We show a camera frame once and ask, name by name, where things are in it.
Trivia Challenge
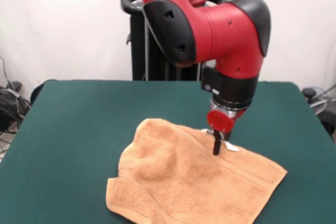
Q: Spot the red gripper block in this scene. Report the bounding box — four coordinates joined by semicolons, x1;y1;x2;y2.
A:
206;108;249;156

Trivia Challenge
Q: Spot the orange terry towel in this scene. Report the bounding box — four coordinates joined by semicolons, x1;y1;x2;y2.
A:
104;118;288;224

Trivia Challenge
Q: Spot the black grey floor equipment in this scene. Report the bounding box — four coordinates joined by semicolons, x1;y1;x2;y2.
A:
301;84;336;142

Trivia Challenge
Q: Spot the dark green table cloth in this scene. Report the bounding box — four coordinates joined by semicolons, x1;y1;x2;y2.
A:
0;79;336;224

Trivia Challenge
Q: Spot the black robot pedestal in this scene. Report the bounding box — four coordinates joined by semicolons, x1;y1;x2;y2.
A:
120;0;228;81

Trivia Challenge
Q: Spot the black cable bundle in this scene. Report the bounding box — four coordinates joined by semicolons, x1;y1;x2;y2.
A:
0;56;32;156

